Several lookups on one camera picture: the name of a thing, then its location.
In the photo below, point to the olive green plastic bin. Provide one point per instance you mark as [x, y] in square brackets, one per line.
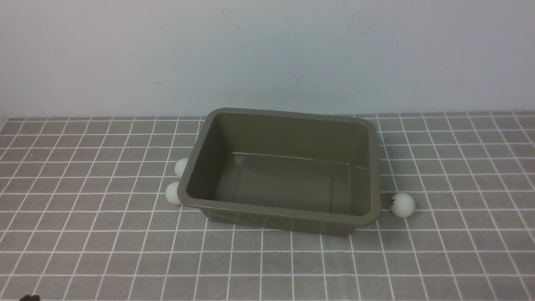
[317, 174]

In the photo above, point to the white ball with black print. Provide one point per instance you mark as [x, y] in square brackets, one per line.
[402, 205]

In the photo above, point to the grey checked tablecloth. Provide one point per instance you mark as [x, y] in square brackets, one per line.
[84, 216]

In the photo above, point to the small black object at edge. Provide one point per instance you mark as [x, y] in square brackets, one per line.
[30, 298]

